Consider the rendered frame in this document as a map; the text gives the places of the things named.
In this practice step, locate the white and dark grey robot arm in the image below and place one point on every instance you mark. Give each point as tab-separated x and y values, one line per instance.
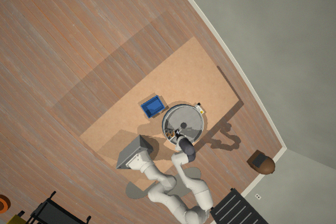
158	193

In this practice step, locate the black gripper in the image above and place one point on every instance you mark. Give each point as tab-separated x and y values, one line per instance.
177	134

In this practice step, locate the blue shallow tray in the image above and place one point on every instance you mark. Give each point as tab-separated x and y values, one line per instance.
152	106

